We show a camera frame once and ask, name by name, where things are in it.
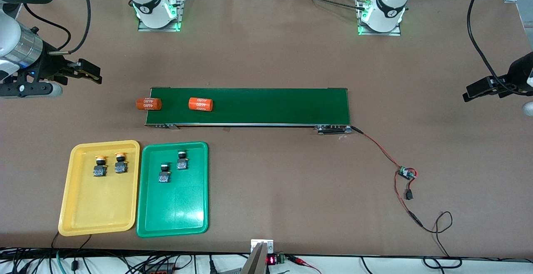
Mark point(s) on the red clip lead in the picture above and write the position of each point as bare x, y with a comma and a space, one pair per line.
300, 261

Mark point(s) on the green plastic tray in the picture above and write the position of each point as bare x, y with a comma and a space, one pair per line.
179, 211

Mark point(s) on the green push button switch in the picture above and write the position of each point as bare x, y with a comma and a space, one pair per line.
164, 178
182, 165

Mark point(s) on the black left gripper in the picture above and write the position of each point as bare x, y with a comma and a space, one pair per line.
519, 73

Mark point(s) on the red digit display module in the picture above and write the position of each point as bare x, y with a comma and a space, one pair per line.
271, 260

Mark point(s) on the black red power strip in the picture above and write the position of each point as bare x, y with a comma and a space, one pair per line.
158, 270

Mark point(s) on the yellow push button switch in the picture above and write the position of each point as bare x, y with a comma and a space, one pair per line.
120, 167
100, 171

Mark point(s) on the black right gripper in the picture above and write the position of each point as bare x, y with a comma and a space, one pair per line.
51, 66

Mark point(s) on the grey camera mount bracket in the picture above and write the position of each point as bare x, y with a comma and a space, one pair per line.
256, 261

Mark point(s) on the yellow plastic tray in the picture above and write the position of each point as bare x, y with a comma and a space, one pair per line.
100, 207

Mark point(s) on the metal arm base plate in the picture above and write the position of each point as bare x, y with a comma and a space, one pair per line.
395, 33
181, 16

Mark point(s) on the small green circuit board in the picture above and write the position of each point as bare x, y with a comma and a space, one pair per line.
404, 173

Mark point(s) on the green conveyor belt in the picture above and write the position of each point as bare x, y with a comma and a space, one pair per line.
329, 107

